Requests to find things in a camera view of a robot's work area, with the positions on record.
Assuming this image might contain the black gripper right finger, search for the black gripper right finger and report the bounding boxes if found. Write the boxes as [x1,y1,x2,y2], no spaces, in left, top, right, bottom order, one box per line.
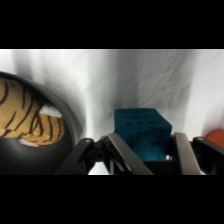
[172,131,224,176]

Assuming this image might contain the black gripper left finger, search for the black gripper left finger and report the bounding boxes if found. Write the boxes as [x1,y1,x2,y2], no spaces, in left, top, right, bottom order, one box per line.
[54,132,155,176]

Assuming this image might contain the teal blue cube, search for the teal blue cube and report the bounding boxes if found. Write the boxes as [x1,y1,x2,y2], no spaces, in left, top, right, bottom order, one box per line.
[113,107,174,162]

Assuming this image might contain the orange plastic cup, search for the orange plastic cup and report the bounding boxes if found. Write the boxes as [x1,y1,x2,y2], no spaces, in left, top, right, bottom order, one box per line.
[202,129,224,145]

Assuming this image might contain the black bowl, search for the black bowl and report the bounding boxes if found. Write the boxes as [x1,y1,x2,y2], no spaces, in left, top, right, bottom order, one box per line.
[0,71,85,176]

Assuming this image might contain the tiger striped plush toy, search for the tiger striped plush toy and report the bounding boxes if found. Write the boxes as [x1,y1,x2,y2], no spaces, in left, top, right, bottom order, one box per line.
[0,76,67,148]

